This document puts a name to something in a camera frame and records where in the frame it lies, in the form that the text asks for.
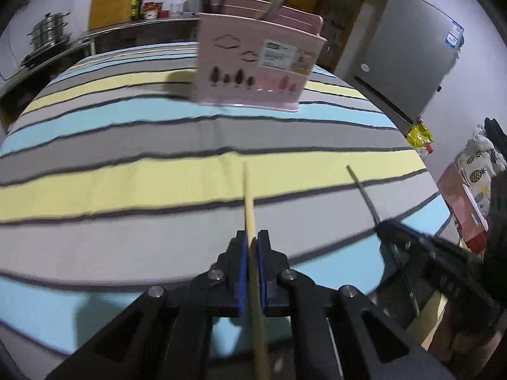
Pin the steel steamer pot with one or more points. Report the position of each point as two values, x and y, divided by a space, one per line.
49 33

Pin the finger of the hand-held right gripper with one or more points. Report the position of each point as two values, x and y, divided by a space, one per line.
404 277
404 235

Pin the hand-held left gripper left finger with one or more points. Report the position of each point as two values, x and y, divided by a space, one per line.
242 277

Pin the steel kitchen counter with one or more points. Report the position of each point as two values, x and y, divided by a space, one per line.
119 37

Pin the yellow snack bag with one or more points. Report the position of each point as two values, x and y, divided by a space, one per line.
420 134

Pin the pineapple print cloth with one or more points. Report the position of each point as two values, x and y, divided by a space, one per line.
477 170

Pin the wooden cutting board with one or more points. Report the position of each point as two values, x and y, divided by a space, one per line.
113 2

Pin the red bag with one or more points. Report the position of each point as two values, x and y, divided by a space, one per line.
461 209

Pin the pink plastic chopsticks basket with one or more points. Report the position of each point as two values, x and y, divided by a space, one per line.
222 55

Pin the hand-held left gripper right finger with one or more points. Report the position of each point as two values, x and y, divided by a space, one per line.
262 277

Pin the striped tablecloth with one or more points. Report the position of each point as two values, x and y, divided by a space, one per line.
119 158

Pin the grey refrigerator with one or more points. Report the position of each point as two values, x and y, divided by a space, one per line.
408 47

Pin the dark sauce bottle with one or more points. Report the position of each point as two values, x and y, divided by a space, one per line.
136 6

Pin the red label jar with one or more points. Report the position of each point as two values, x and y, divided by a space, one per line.
152 10

